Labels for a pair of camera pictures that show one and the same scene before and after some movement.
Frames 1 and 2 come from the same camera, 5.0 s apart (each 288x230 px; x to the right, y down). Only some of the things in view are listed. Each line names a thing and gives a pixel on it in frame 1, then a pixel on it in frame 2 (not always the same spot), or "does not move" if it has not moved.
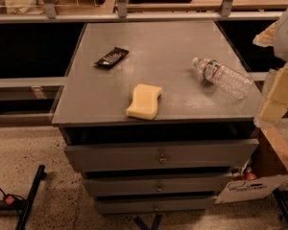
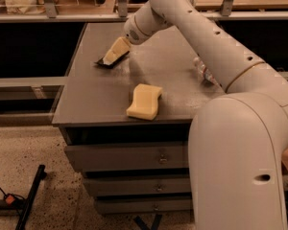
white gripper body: x=287 y=35 to x=132 y=30
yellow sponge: x=145 y=102 does not move
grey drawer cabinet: x=148 y=134 does not move
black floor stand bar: x=39 y=175 does not move
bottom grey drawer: x=151 y=205 does not move
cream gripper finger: x=279 y=94 to x=120 y=48
